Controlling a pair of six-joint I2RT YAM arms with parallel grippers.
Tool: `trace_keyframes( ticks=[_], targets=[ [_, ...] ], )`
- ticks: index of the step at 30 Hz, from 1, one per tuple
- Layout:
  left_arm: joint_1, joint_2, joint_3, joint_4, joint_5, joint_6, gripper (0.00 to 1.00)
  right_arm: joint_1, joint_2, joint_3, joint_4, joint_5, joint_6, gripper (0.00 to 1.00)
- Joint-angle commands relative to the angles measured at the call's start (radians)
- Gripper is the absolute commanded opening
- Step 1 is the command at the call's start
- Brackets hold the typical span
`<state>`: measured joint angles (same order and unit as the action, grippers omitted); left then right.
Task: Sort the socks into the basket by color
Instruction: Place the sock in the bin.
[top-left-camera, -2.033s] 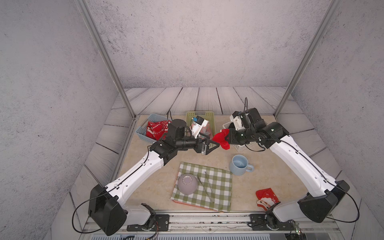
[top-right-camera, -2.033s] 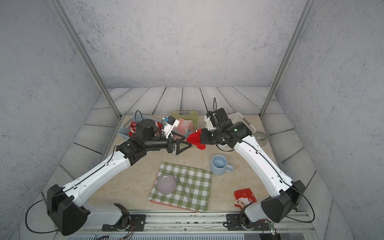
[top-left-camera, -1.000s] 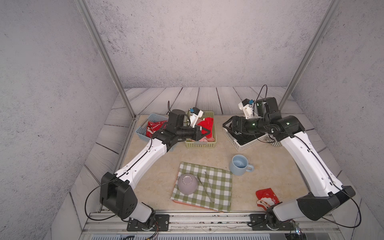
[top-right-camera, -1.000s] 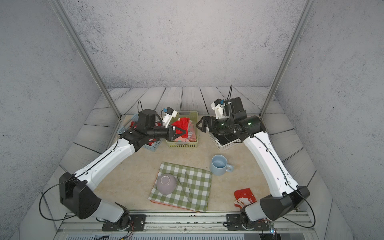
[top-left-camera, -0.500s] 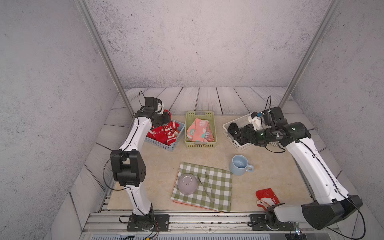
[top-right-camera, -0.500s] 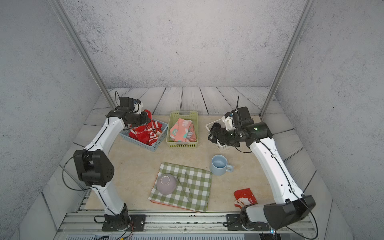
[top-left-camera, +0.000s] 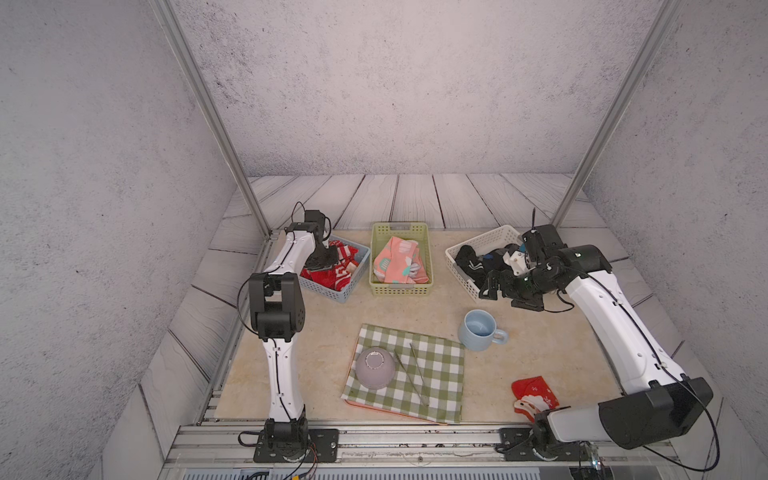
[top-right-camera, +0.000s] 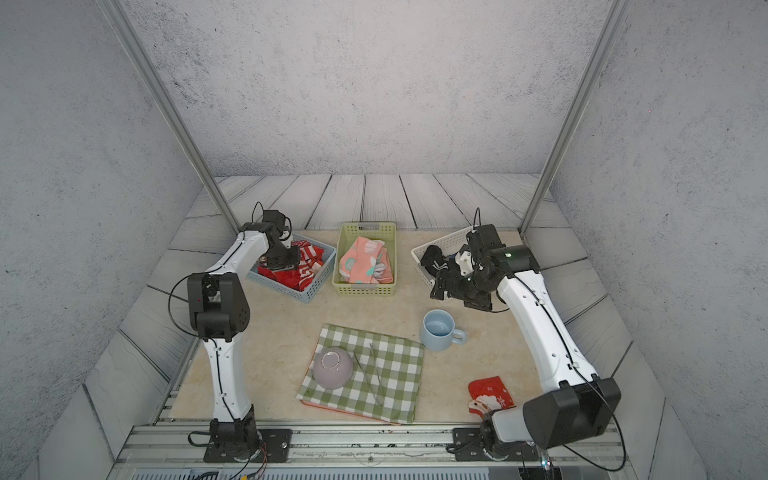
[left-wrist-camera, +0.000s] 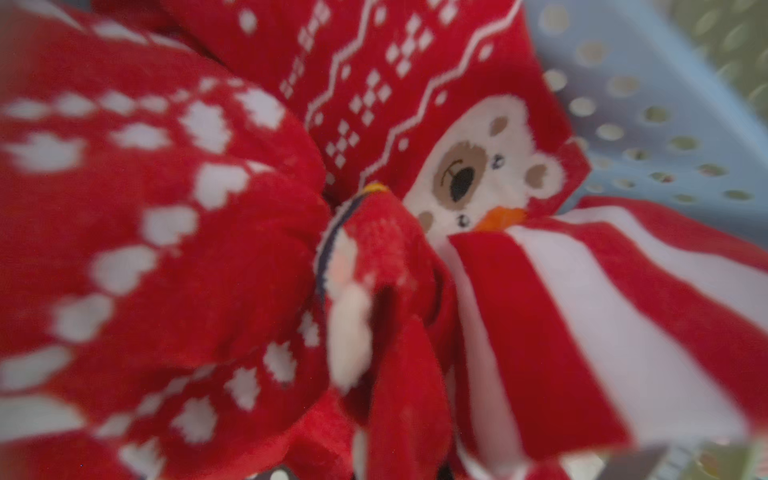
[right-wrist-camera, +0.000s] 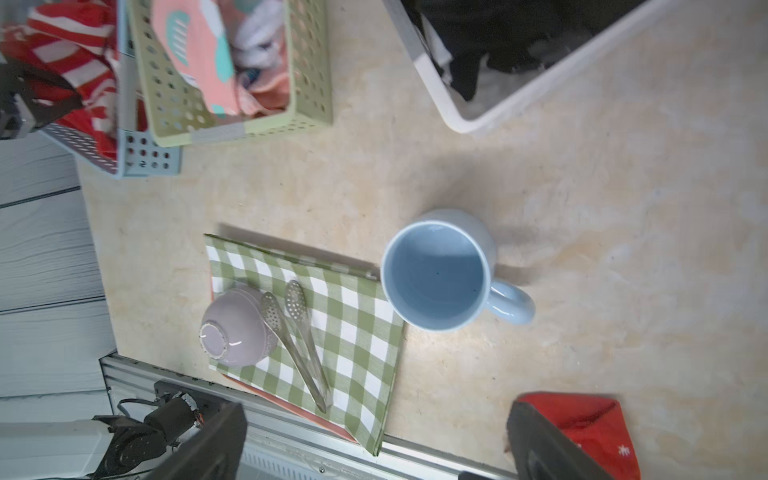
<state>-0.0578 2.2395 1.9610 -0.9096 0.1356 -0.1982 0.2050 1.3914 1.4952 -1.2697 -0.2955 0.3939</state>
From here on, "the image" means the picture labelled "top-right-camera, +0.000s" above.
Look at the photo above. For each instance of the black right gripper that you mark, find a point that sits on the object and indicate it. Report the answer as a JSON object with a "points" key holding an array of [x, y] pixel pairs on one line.
{"points": [[454, 291]]}

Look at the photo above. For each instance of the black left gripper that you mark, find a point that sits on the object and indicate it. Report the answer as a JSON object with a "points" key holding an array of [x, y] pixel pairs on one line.
{"points": [[294, 262]]}

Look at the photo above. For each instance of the red bear Christmas sock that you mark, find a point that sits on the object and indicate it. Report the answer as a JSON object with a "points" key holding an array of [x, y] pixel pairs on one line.
{"points": [[297, 279]]}

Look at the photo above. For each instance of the pink sock with blue text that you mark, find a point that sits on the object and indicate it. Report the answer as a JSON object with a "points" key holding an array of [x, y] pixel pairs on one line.
{"points": [[366, 262]]}

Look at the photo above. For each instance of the red Santa sock front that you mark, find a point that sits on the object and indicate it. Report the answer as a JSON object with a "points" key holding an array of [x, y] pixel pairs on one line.
{"points": [[489, 395]]}

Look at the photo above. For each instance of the red white striped Santa sock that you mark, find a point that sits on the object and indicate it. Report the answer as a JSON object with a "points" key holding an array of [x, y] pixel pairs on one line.
{"points": [[310, 259]]}

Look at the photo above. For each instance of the black sock with white label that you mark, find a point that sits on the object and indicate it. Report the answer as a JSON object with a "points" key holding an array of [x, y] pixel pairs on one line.
{"points": [[433, 260]]}

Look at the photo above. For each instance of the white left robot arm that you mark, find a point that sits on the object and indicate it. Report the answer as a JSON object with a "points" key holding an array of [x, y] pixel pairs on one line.
{"points": [[220, 314]]}

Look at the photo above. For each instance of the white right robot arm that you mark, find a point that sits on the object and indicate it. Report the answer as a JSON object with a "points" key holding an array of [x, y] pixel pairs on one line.
{"points": [[576, 403]]}

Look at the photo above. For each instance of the light blue plastic basket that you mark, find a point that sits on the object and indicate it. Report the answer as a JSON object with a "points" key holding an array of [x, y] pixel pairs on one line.
{"points": [[305, 296]]}

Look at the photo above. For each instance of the white plastic basket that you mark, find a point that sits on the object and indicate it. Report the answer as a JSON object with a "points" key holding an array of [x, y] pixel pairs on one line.
{"points": [[449, 244]]}

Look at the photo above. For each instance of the light green plastic basket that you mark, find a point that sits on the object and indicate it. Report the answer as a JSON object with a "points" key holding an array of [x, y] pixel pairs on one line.
{"points": [[385, 231]]}

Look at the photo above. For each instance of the light blue ceramic mug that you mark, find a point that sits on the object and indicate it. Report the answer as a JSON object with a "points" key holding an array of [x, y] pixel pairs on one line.
{"points": [[439, 332]]}

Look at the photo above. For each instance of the lilac ceramic bowl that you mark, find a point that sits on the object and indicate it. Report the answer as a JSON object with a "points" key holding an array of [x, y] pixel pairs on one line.
{"points": [[332, 368]]}

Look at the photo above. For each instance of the green white checkered cloth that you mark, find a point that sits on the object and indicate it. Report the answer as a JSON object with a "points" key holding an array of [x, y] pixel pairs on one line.
{"points": [[385, 375]]}

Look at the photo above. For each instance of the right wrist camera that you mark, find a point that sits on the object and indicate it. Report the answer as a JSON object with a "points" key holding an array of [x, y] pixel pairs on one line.
{"points": [[479, 241]]}

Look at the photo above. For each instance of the right aluminium frame post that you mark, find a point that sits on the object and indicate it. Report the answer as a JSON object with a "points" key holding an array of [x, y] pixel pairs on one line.
{"points": [[595, 65]]}

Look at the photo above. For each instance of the metal base rail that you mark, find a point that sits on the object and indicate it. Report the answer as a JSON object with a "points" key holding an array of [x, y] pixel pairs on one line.
{"points": [[355, 450]]}

